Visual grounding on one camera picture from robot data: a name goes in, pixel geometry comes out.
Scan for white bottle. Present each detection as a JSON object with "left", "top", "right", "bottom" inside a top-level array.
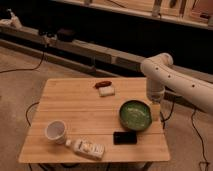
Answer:
[{"left": 65, "top": 139, "right": 105, "bottom": 160}]

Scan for dark round object on ledge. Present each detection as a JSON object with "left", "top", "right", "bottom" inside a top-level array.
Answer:
[{"left": 57, "top": 29, "right": 75, "bottom": 42}]

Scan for white paper cup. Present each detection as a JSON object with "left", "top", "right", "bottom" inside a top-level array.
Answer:
[{"left": 45, "top": 120, "right": 67, "bottom": 144}]

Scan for white sponge block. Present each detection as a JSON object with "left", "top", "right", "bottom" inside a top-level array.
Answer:
[{"left": 99, "top": 86, "right": 115, "bottom": 97}]

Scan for black cable right side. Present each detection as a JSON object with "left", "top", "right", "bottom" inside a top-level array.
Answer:
[{"left": 190, "top": 107, "right": 211, "bottom": 171}]

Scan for white figure on ledge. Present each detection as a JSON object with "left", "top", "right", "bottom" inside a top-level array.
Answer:
[{"left": 0, "top": 9, "right": 22, "bottom": 29}]

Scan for black rectangular phone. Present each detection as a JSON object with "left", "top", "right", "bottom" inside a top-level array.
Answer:
[{"left": 113, "top": 132, "right": 137, "bottom": 145}]

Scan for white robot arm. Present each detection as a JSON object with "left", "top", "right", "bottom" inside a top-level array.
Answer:
[{"left": 140, "top": 53, "right": 213, "bottom": 115}]

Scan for green bowl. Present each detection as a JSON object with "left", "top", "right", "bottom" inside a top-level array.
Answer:
[{"left": 119, "top": 100, "right": 152, "bottom": 131}]

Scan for black cable on floor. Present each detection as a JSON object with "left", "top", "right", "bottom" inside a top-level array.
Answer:
[{"left": 0, "top": 49, "right": 46, "bottom": 74}]

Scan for wooden table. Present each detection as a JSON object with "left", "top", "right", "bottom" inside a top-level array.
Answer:
[{"left": 19, "top": 78, "right": 170, "bottom": 163}]

